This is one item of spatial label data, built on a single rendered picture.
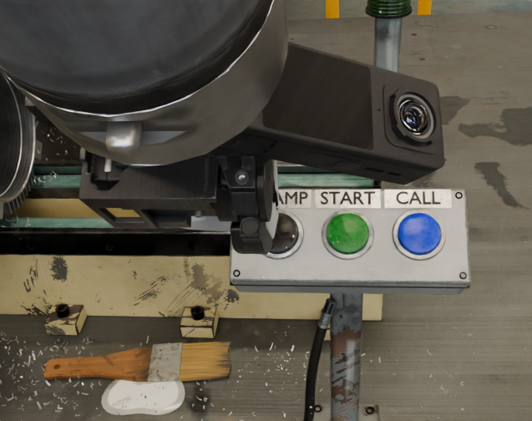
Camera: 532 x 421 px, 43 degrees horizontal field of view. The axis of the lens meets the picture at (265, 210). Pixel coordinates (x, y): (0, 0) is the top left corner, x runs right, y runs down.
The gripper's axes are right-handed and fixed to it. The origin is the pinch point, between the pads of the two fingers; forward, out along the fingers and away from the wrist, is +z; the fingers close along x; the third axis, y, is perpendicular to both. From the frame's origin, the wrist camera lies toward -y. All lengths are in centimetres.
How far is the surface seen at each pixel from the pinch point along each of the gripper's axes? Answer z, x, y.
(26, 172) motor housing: 32.1, -13.8, 32.8
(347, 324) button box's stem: 14.2, 5.6, -5.1
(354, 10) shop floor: 299, -205, -15
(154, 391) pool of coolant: 30.8, 11.1, 14.8
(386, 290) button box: 8.9, 3.6, -7.8
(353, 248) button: 5.3, 1.3, -5.4
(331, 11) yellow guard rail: 217, -152, -3
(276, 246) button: 5.2, 1.2, 0.1
